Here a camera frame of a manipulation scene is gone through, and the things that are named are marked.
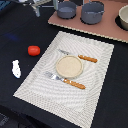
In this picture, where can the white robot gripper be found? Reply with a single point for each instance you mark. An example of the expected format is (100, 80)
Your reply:
(36, 4)

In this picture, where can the grey frying pan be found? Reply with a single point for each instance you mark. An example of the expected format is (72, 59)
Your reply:
(65, 9)

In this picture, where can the red sausage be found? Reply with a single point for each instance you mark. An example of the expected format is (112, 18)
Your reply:
(33, 50)

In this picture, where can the white fish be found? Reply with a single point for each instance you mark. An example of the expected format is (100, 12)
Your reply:
(16, 69)

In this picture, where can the brown stove board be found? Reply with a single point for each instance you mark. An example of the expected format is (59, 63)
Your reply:
(106, 28)

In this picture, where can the round beige plate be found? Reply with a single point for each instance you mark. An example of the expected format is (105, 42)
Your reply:
(69, 66)

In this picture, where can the beige bowl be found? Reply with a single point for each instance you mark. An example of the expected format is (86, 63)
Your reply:
(123, 14)

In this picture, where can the grey pot with handles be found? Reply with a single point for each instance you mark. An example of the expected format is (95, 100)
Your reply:
(92, 12)

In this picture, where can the fork with wooden handle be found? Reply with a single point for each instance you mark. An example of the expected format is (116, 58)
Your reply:
(55, 77)

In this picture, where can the knife with wooden handle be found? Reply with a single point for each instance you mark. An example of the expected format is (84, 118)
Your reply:
(80, 56)

